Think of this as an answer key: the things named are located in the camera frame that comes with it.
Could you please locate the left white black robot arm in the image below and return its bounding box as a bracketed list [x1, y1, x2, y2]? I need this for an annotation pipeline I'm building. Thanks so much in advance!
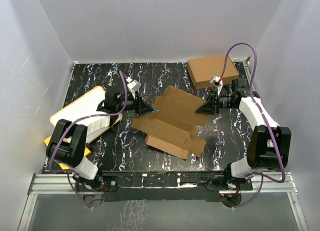
[46, 86, 154, 191]

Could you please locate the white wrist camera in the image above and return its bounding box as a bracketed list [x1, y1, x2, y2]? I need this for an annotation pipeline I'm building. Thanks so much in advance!
[209, 75, 223, 96]
[125, 77, 141, 100]

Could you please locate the closed brown cardboard box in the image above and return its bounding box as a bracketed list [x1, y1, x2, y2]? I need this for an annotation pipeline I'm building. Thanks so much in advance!
[187, 54, 239, 90]

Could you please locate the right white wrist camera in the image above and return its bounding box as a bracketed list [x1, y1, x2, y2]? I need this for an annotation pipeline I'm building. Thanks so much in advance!
[209, 75, 223, 96]

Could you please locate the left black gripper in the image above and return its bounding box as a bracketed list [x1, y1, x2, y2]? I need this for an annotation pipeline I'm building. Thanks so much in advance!
[115, 91, 154, 117]

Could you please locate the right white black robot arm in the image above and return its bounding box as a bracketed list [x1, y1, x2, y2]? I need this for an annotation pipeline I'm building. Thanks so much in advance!
[195, 76, 292, 190]

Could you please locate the yellow flat board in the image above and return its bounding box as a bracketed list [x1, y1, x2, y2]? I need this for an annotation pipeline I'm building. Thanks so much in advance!
[44, 136, 92, 170]

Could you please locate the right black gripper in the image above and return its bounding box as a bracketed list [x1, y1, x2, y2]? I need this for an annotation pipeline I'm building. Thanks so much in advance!
[195, 88, 237, 116]

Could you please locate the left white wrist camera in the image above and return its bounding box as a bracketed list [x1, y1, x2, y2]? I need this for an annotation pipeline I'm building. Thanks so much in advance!
[125, 77, 141, 100]

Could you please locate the aluminium frame rail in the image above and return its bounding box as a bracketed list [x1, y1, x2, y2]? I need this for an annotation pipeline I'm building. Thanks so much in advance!
[18, 171, 308, 231]

